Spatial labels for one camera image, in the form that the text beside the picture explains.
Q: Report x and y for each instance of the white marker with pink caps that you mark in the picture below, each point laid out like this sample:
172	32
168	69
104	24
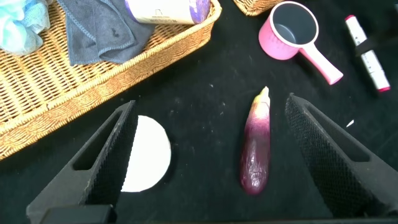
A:
373	67

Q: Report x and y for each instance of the purple garbage bag roll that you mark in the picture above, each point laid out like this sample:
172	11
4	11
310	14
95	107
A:
161	12

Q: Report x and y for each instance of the wicker basket with food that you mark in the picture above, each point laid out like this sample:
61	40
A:
255	7

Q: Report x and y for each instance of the pink saucepan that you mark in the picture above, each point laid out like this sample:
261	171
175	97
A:
273	43

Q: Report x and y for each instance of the purple eggplant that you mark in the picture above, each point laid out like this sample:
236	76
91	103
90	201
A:
256	149

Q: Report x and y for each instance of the light blue bath pouf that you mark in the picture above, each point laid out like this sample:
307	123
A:
18	28

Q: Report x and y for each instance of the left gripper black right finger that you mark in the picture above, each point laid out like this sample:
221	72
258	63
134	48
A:
332	168

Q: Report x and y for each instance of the grey cloth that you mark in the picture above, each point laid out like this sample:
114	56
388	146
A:
99	34

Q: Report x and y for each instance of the black table cloth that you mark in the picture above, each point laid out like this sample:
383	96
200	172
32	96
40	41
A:
202	93

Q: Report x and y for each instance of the wicker basket with bath items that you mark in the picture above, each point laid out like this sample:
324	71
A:
46	93

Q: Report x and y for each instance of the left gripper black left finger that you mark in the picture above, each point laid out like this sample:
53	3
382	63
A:
105	174

